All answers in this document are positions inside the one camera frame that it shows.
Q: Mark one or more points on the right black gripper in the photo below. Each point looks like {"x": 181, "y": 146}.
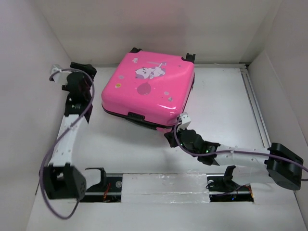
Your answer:
{"x": 169, "y": 137}

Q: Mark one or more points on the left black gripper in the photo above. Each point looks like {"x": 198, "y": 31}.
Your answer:
{"x": 88, "y": 68}

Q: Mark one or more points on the pink hard-shell suitcase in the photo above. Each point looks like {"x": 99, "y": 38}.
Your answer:
{"x": 150, "y": 89}

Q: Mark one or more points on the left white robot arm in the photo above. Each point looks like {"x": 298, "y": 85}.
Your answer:
{"x": 61, "y": 177}

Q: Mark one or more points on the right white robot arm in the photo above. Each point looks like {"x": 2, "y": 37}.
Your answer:
{"x": 276, "y": 164}

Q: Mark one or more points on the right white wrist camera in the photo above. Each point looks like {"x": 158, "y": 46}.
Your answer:
{"x": 184, "y": 121}

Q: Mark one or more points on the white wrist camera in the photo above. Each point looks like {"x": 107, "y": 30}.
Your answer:
{"x": 56, "y": 75}
{"x": 184, "y": 121}

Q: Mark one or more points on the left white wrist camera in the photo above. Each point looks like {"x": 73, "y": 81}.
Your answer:
{"x": 56, "y": 75}

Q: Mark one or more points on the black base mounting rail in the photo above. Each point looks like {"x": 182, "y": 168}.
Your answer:
{"x": 179, "y": 188}

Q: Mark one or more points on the aluminium side rail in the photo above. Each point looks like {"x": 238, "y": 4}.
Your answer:
{"x": 255, "y": 107}

